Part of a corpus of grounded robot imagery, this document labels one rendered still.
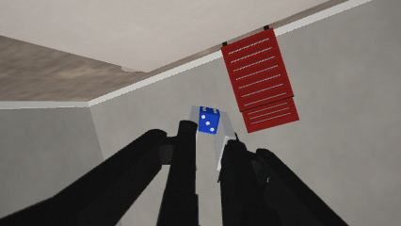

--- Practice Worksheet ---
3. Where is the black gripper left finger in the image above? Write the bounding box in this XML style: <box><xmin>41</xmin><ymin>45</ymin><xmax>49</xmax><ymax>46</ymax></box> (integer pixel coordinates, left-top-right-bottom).
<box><xmin>0</xmin><ymin>105</ymin><xmax>200</xmax><ymax>226</ymax></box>

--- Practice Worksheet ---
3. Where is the blue die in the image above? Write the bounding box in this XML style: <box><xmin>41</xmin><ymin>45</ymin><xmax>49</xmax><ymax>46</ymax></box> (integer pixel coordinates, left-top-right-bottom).
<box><xmin>199</xmin><ymin>106</ymin><xmax>220</xmax><ymax>135</ymax></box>

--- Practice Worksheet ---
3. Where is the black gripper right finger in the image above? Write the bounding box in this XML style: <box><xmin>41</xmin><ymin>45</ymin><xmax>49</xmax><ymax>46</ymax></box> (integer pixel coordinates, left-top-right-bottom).
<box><xmin>214</xmin><ymin>111</ymin><xmax>348</xmax><ymax>226</ymax></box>

